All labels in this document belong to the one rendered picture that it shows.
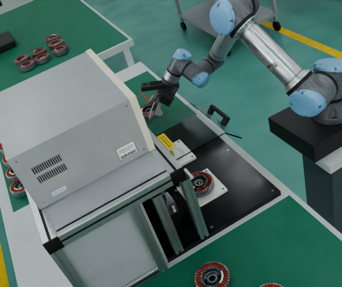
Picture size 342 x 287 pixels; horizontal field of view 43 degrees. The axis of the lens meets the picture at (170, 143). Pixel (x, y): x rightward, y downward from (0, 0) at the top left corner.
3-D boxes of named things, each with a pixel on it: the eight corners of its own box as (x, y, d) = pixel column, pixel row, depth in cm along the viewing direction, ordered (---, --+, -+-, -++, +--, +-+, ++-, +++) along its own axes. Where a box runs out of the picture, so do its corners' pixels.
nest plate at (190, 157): (180, 141, 190) (179, 139, 189) (196, 158, 178) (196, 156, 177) (150, 157, 187) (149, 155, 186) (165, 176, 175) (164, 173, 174)
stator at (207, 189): (205, 172, 168) (204, 165, 166) (220, 188, 160) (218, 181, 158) (181, 186, 166) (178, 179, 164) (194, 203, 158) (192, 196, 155)
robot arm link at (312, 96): (345, 89, 152) (238, -19, 156) (325, 111, 144) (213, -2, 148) (324, 105, 162) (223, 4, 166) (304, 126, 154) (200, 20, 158)
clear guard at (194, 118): (206, 109, 162) (203, 95, 158) (242, 138, 144) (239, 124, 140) (130, 148, 155) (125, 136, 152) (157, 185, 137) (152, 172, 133)
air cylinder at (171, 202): (169, 199, 164) (165, 189, 161) (178, 210, 158) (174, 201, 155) (158, 205, 163) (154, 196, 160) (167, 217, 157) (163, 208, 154)
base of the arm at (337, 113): (327, 99, 178) (326, 78, 172) (359, 110, 167) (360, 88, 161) (303, 117, 172) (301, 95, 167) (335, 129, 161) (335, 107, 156)
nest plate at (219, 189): (207, 169, 171) (207, 167, 170) (227, 191, 160) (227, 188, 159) (175, 188, 168) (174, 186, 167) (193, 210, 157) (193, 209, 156)
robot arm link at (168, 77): (167, 73, 191) (165, 64, 198) (162, 81, 194) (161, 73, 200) (181, 79, 194) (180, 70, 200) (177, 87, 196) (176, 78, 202)
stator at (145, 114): (161, 105, 212) (159, 98, 210) (161, 118, 204) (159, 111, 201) (139, 110, 214) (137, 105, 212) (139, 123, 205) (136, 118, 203)
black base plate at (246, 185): (196, 118, 203) (194, 114, 202) (281, 195, 154) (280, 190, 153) (107, 165, 194) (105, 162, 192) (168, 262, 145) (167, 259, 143)
